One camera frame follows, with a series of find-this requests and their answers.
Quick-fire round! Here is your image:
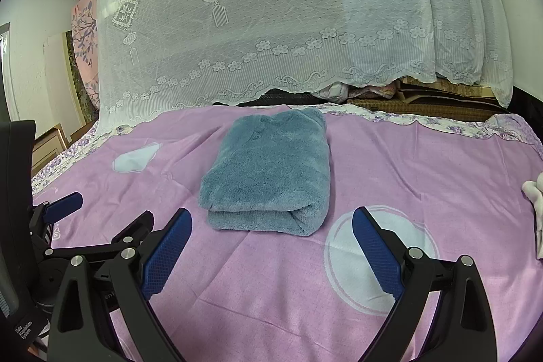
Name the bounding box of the white garment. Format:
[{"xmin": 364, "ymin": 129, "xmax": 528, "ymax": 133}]
[{"xmin": 521, "ymin": 171, "xmax": 543, "ymax": 261}]

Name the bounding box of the brown bamboo mat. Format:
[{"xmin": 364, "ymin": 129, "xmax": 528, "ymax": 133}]
[{"xmin": 345, "ymin": 78, "xmax": 512, "ymax": 122}]

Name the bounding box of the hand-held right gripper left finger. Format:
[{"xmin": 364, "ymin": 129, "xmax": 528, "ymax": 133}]
[{"xmin": 48, "ymin": 207, "xmax": 193, "ymax": 362}]

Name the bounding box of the black flat panel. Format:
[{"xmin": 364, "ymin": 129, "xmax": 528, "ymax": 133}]
[{"xmin": 0, "ymin": 119, "xmax": 38, "ymax": 322}]

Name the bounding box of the blue fleece jacket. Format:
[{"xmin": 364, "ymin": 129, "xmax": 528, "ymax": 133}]
[{"xmin": 199, "ymin": 108, "xmax": 332, "ymax": 237}]

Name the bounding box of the dark patterned board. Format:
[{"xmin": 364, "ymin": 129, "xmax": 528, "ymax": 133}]
[{"xmin": 63, "ymin": 30, "xmax": 100, "ymax": 123}]

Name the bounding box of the pink printed bedsheet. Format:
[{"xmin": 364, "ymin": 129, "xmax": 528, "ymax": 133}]
[{"xmin": 32, "ymin": 103, "xmax": 543, "ymax": 362}]

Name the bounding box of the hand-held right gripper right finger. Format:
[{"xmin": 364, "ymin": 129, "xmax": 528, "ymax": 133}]
[{"xmin": 352, "ymin": 206, "xmax": 498, "ymax": 362}]

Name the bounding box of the white door frame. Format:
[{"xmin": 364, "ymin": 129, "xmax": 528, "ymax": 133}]
[{"xmin": 0, "ymin": 22, "xmax": 20, "ymax": 123}]

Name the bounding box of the wooden cabinet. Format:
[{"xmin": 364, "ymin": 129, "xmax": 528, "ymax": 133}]
[{"xmin": 32, "ymin": 122, "xmax": 71, "ymax": 178}]

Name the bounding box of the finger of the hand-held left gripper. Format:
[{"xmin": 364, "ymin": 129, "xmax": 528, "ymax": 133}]
[
  {"xmin": 42, "ymin": 210, "xmax": 155, "ymax": 261},
  {"xmin": 30, "ymin": 191, "xmax": 84, "ymax": 235}
]

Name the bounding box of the folded pink white bedding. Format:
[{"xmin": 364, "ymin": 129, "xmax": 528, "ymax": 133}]
[{"xmin": 318, "ymin": 81, "xmax": 397, "ymax": 102}]

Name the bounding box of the white lace cover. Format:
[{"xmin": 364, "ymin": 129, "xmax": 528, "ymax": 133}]
[{"xmin": 97, "ymin": 0, "xmax": 514, "ymax": 134}]

